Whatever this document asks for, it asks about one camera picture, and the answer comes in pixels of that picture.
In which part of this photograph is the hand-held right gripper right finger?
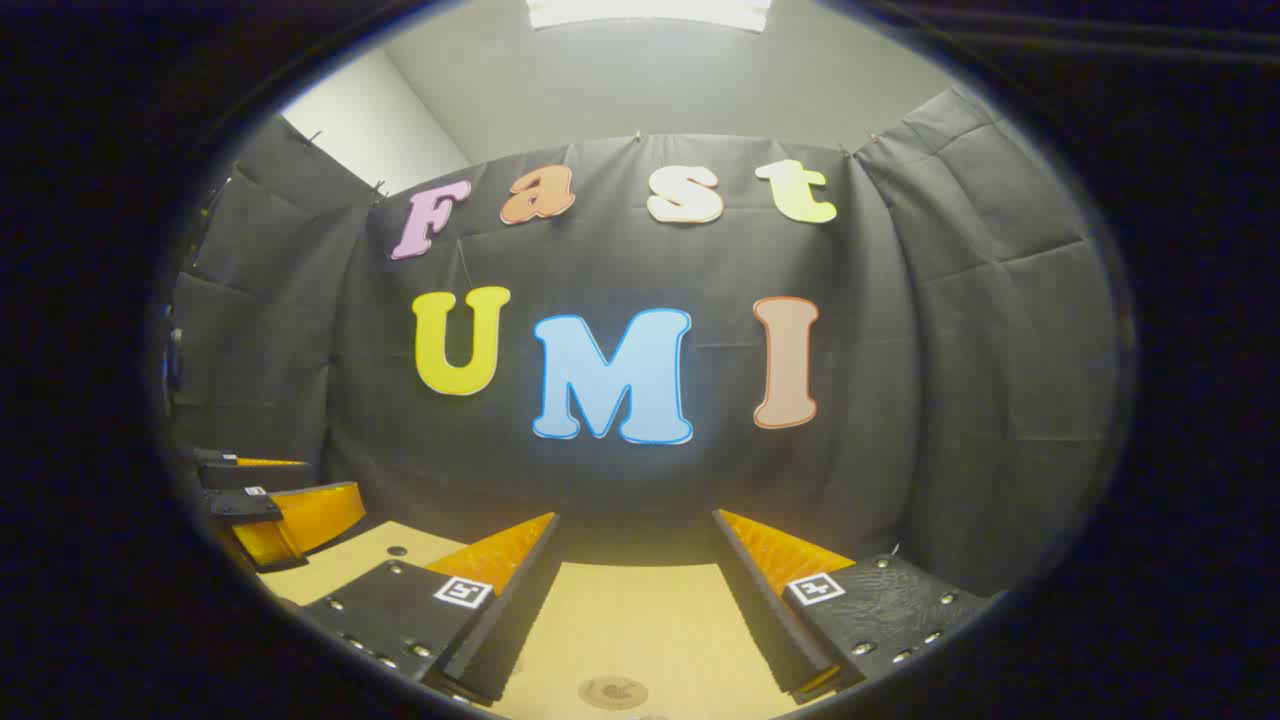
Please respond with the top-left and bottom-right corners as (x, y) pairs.
(711, 508), (993, 704)

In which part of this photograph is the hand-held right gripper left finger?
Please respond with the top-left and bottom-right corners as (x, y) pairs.
(300, 512), (562, 704)

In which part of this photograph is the round wooden coaster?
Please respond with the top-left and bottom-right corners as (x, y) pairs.
(578, 675), (650, 712)

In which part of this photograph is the light wooden desktop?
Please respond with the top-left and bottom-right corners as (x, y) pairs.
(255, 520), (801, 720)

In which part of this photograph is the black backdrop cloth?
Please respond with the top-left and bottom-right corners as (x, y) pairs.
(160, 85), (1121, 601)

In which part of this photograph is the ceiling light panel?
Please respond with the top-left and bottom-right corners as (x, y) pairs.
(527, 0), (773, 33)

